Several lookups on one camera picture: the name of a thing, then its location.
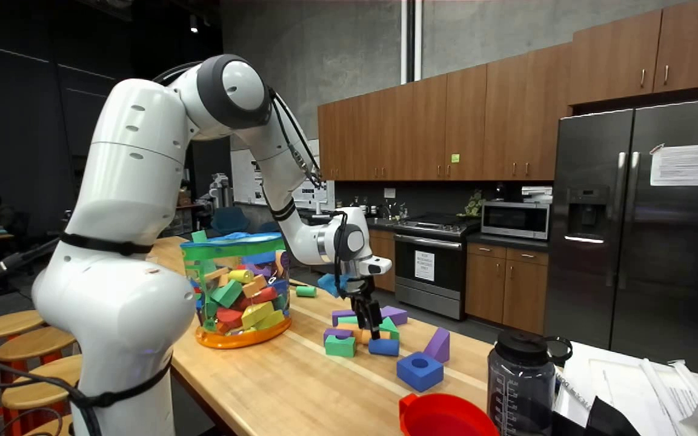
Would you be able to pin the green arch block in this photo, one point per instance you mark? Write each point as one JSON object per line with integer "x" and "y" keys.
{"x": 341, "y": 347}

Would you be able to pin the yellow cylinder block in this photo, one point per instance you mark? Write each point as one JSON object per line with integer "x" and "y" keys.
{"x": 361, "y": 335}

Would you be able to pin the dark water bottle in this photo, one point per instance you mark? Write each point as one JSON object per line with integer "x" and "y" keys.
{"x": 521, "y": 389}

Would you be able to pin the clear bag of foam blocks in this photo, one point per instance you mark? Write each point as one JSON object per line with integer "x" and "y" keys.
{"x": 241, "y": 291}

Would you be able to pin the white paper stack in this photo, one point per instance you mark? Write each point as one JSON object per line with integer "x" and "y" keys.
{"x": 649, "y": 379}

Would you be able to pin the green cylinder block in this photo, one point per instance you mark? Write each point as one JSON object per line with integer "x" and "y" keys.
{"x": 350, "y": 324}

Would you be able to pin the yellow rectangular block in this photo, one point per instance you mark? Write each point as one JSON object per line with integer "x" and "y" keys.
{"x": 335, "y": 326}

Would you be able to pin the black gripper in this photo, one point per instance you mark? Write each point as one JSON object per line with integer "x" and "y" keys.
{"x": 361, "y": 291}

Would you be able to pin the wooden stool with red legs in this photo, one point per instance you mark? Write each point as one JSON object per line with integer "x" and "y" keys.
{"x": 34, "y": 342}
{"x": 6, "y": 326}
{"x": 41, "y": 379}
{"x": 49, "y": 427}

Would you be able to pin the white vertical pipe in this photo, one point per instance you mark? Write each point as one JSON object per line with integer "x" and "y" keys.
{"x": 413, "y": 39}

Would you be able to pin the green sticky note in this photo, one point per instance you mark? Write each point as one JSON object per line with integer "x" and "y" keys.
{"x": 455, "y": 158}

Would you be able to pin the small green block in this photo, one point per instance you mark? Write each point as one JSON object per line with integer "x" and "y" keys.
{"x": 306, "y": 291}

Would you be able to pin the purple long rectangular block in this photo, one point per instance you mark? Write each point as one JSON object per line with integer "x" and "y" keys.
{"x": 338, "y": 332}

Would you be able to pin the white background machine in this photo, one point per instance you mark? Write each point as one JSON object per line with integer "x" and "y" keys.
{"x": 217, "y": 189}

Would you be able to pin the white item atop microwave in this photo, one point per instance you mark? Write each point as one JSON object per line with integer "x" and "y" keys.
{"x": 537, "y": 193}

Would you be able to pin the purple long triangle block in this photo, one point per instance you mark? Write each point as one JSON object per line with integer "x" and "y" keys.
{"x": 397, "y": 315}

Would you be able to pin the silver microwave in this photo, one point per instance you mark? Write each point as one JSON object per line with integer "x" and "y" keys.
{"x": 516, "y": 219}

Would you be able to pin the blue square block with hole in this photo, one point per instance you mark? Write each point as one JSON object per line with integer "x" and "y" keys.
{"x": 413, "y": 377}

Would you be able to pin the purple short rectangular block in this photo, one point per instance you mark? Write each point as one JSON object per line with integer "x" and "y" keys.
{"x": 342, "y": 314}

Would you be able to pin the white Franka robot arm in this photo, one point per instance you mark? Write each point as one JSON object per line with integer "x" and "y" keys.
{"x": 121, "y": 307}

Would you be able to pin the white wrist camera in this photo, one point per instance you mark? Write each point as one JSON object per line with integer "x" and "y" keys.
{"x": 380, "y": 266}

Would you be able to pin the brown lower cabinet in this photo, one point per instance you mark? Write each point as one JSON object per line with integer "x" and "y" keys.
{"x": 382, "y": 258}
{"x": 508, "y": 287}

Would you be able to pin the green triangle block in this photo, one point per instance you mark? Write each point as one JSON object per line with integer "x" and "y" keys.
{"x": 388, "y": 330}

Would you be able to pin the teal chair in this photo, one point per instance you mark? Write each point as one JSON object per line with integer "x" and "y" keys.
{"x": 241, "y": 219}

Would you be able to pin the purple wedge block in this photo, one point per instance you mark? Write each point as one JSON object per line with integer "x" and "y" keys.
{"x": 440, "y": 344}

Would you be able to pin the white label on oven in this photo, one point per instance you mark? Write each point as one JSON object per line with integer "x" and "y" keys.
{"x": 424, "y": 266}

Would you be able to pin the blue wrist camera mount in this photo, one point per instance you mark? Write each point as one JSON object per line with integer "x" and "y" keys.
{"x": 327, "y": 285}

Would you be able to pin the blue cylinder block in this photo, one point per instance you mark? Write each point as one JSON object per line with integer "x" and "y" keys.
{"x": 383, "y": 347}

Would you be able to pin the steel oven range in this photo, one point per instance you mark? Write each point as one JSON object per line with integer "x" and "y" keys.
{"x": 438, "y": 291}

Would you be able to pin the green potted plant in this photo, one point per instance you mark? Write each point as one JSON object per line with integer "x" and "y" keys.
{"x": 472, "y": 205}

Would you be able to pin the black steel refrigerator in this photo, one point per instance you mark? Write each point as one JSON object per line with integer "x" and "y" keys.
{"x": 643, "y": 258}

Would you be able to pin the red plastic bowl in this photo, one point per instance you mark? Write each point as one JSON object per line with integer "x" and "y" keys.
{"x": 447, "y": 416}

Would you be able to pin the white paper on refrigerator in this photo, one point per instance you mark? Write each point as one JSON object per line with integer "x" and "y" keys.
{"x": 689, "y": 164}

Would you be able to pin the brown upper cabinets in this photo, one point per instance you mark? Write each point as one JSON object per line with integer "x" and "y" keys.
{"x": 447, "y": 130}

